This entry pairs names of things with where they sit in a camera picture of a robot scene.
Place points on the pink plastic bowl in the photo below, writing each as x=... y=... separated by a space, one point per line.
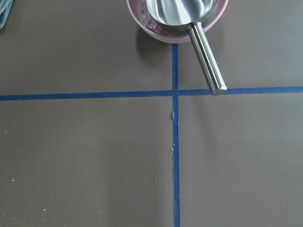
x=135 y=9

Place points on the steel scoop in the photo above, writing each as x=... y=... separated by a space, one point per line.
x=187 y=17

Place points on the grey folded cloth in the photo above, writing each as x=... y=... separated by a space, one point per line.
x=5 y=6

